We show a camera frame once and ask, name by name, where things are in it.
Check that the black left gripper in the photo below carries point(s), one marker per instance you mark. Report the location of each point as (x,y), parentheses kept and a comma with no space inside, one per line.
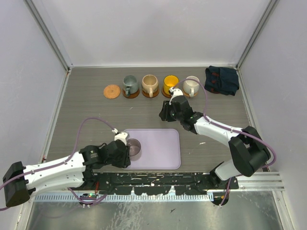
(125,160)

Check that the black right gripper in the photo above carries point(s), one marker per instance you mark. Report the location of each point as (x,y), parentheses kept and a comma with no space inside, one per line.
(164,114)

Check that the woven rattan coaster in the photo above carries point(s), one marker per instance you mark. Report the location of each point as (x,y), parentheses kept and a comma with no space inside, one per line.
(111,91)
(191,94)

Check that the pink ceramic mug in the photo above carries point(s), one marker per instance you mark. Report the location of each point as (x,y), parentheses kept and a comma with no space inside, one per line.
(135,148)

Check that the brown wooden coaster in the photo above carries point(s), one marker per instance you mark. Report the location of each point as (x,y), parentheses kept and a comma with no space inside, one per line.
(154,94)
(166,94)
(131,96)

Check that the white speckled ceramic mug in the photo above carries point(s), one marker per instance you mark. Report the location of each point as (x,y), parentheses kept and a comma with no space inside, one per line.
(192,82)

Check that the yellow glass cup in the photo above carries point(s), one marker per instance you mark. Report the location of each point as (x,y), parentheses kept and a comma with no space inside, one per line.
(169,82)

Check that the beige ceramic mug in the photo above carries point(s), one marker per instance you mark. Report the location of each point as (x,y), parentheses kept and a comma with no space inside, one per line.
(150,84)

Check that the grey ceramic mug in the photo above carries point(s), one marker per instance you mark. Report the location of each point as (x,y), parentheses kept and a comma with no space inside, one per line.
(130,85)

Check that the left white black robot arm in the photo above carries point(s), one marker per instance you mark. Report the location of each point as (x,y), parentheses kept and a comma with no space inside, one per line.
(20,182)

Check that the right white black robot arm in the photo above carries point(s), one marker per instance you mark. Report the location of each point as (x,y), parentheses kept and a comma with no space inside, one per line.
(248,151)

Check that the lavender plastic tray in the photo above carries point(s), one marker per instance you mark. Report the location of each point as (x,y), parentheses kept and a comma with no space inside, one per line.
(160,149)

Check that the dark blue folded cloth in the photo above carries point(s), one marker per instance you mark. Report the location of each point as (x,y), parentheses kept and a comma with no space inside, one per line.
(221,80)

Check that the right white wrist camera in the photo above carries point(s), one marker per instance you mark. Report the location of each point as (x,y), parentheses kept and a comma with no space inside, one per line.
(174,92)

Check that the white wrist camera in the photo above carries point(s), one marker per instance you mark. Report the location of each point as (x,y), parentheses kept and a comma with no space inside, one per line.
(122,136)
(174,92)

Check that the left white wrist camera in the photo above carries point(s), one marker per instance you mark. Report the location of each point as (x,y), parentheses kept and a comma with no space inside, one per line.
(122,136)

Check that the white slotted cable duct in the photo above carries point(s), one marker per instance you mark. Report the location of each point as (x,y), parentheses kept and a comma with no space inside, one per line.
(69,197)

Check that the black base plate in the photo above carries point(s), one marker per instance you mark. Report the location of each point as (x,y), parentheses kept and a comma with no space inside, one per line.
(151,184)

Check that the aluminium frame rail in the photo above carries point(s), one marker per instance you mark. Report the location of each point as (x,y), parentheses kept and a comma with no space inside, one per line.
(260,181)

